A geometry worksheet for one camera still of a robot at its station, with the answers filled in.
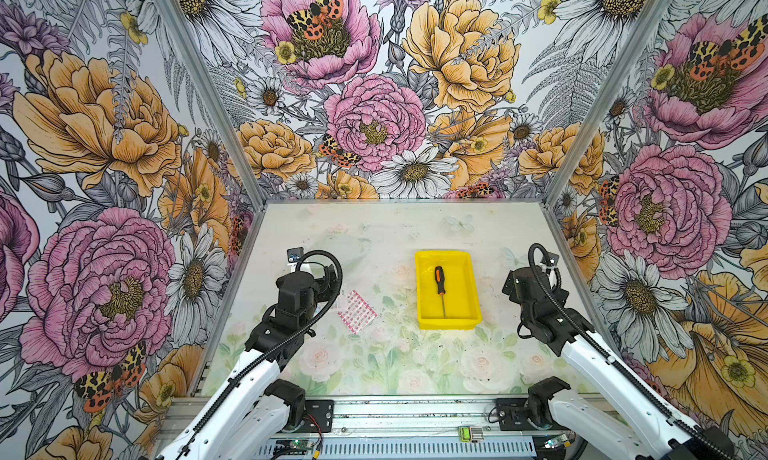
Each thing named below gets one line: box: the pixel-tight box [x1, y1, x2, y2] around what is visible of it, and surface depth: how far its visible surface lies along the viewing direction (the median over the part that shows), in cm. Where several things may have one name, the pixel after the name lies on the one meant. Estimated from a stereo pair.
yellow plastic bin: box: [414, 250, 482, 330], surface depth 97 cm
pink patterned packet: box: [337, 290, 378, 335], surface depth 93 cm
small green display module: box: [460, 427, 472, 443], surface depth 71 cm
